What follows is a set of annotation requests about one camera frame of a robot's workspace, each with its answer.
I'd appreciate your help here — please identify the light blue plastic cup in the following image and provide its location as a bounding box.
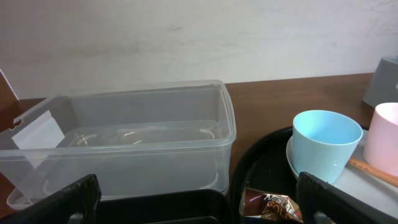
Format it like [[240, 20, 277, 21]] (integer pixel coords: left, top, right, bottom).
[[292, 110, 363, 183]]

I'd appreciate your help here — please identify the gold coffee sachet wrapper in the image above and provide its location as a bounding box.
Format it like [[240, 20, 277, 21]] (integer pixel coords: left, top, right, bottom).
[[239, 188, 303, 223]]

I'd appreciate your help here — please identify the wooden chopstick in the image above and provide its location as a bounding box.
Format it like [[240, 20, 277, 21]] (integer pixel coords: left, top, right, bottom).
[[348, 157, 398, 187]]

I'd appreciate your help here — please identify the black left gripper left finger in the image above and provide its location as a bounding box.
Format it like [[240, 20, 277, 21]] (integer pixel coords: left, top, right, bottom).
[[1, 174, 101, 224]]

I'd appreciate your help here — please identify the grey round plate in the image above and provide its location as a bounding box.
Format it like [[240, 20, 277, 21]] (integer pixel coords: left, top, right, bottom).
[[285, 129, 398, 218]]

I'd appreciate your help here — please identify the black rectangular tray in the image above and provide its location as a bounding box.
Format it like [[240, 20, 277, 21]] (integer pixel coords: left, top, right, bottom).
[[96, 189, 234, 224]]

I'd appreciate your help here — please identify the clear plastic waste bin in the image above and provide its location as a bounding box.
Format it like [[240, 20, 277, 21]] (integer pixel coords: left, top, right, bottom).
[[1, 80, 236, 210]]

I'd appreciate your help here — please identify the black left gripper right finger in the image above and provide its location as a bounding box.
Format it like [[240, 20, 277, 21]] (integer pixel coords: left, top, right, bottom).
[[296, 172, 397, 224]]

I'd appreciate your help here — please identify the grey dishwasher rack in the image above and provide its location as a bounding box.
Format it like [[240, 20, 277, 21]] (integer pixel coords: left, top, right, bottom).
[[363, 55, 398, 108]]

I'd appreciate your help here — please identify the black round tray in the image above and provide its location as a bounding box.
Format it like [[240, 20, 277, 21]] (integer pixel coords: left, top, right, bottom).
[[229, 125, 371, 224]]

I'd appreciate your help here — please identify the pink plastic cup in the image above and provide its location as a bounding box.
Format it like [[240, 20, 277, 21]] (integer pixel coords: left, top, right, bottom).
[[363, 103, 398, 177]]

